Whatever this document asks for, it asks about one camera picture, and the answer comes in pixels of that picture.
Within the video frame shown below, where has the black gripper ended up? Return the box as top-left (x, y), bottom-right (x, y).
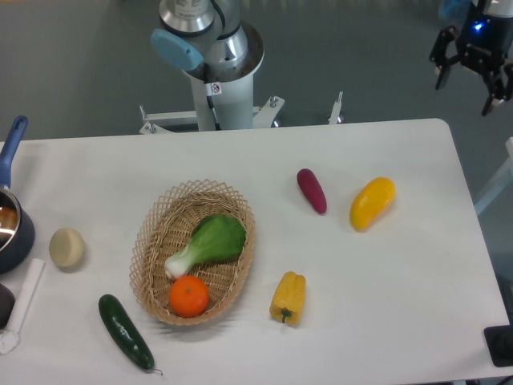
top-left (429, 0), bottom-right (512, 116)

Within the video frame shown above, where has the beige round bun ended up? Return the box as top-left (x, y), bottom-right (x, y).
top-left (49, 228), bottom-right (85, 268)

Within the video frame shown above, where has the white plastic utensil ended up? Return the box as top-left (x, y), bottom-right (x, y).
top-left (1, 258), bottom-right (45, 355)

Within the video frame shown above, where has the yellow mango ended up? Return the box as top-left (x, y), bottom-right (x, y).
top-left (349, 176), bottom-right (396, 232)

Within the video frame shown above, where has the purple sweet potato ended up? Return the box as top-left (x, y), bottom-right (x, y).
top-left (297, 168), bottom-right (327, 215)

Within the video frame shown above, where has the blue saucepan with handle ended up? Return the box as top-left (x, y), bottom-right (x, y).
top-left (1, 115), bottom-right (35, 274)

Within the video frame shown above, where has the dark green cucumber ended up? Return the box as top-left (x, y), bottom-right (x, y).
top-left (98, 294), bottom-right (164, 375)

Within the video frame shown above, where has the woven wicker basket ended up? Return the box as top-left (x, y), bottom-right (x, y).
top-left (129, 180), bottom-right (256, 326)

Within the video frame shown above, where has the white frame at right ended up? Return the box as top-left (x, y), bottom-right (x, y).
top-left (474, 137), bottom-right (512, 216)

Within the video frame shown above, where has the yellow bell pepper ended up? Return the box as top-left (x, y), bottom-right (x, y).
top-left (269, 271), bottom-right (306, 326)

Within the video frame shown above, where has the black round object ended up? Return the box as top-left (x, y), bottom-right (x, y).
top-left (0, 284), bottom-right (15, 329)

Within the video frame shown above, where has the green bok choy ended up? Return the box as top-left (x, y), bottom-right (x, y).
top-left (164, 213), bottom-right (246, 278)

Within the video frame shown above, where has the white metal stand frame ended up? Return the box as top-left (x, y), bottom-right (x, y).
top-left (139, 91), bottom-right (345, 135)

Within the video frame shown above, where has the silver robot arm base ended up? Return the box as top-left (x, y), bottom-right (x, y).
top-left (151, 1), bottom-right (264, 132)

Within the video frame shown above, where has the black device at edge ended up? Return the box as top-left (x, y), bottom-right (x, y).
top-left (483, 325), bottom-right (512, 367)

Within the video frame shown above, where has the orange fruit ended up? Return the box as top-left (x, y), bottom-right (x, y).
top-left (168, 275), bottom-right (210, 318)

